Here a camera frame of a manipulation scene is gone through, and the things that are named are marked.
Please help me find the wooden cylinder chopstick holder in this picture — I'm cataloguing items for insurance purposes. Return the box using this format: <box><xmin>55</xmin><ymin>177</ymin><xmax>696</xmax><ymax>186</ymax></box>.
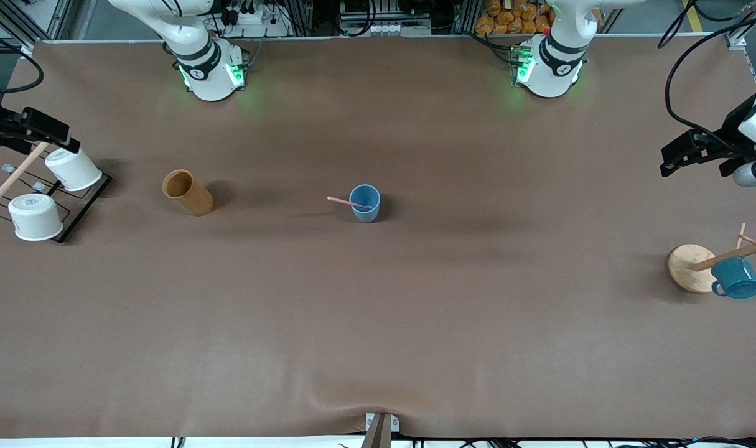
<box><xmin>162</xmin><ymin>169</ymin><xmax>215</xmax><ymax>217</ymax></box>

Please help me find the aluminium frame profile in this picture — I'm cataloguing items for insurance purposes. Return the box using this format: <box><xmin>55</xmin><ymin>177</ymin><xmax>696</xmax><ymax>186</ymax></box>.
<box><xmin>0</xmin><ymin>0</ymin><xmax>75</xmax><ymax>49</ymax></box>
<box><xmin>723</xmin><ymin>0</ymin><xmax>756</xmax><ymax>88</ymax></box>

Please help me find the pink chopstick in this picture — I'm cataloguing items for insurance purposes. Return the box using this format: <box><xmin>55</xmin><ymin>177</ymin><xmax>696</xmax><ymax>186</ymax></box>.
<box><xmin>327</xmin><ymin>195</ymin><xmax>373</xmax><ymax>210</ymax></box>

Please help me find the white power strip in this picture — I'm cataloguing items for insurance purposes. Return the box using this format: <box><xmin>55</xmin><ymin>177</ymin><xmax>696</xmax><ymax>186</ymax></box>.
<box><xmin>224</xmin><ymin>4</ymin><xmax>280</xmax><ymax>27</ymax></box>

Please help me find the brown table cover mat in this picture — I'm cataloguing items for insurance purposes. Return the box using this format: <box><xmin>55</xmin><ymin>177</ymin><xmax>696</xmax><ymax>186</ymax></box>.
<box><xmin>0</xmin><ymin>34</ymin><xmax>756</xmax><ymax>440</ymax></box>

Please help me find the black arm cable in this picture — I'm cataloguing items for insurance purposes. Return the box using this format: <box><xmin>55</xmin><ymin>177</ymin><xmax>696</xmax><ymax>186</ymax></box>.
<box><xmin>656</xmin><ymin>0</ymin><xmax>756</xmax><ymax>136</ymax></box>
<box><xmin>0</xmin><ymin>25</ymin><xmax>45</xmax><ymax>95</ymax></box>

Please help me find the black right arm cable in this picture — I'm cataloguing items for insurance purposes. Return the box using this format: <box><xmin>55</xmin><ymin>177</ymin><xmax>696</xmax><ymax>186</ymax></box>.
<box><xmin>0</xmin><ymin>25</ymin><xmax>45</xmax><ymax>95</ymax></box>

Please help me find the teal enamel mug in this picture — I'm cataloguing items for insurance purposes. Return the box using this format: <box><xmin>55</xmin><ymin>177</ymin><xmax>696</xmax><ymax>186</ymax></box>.
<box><xmin>711</xmin><ymin>256</ymin><xmax>756</xmax><ymax>301</ymax></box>

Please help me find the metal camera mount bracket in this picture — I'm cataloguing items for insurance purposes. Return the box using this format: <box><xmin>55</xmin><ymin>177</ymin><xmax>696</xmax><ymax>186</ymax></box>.
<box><xmin>360</xmin><ymin>412</ymin><xmax>401</xmax><ymax>448</ymax></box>

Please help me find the white paper cup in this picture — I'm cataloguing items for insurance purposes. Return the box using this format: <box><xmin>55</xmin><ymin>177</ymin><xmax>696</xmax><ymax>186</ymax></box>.
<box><xmin>8</xmin><ymin>193</ymin><xmax>64</xmax><ymax>241</ymax></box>
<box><xmin>44</xmin><ymin>145</ymin><xmax>103</xmax><ymax>192</ymax></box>

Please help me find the wooden mug tree stand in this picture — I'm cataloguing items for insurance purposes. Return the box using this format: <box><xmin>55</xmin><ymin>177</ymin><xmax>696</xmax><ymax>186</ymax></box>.
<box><xmin>668</xmin><ymin>223</ymin><xmax>756</xmax><ymax>294</ymax></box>

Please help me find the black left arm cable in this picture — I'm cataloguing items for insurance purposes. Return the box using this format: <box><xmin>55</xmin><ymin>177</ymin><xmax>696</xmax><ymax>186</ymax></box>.
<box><xmin>656</xmin><ymin>0</ymin><xmax>756</xmax><ymax>136</ymax></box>

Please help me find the orange bag of snacks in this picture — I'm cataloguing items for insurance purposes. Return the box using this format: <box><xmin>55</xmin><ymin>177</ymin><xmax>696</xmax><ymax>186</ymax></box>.
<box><xmin>475</xmin><ymin>0</ymin><xmax>604</xmax><ymax>36</ymax></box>

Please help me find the blue plastic cup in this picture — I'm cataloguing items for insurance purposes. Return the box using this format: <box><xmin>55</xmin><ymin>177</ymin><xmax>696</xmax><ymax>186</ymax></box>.
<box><xmin>349</xmin><ymin>184</ymin><xmax>382</xmax><ymax>224</ymax></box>

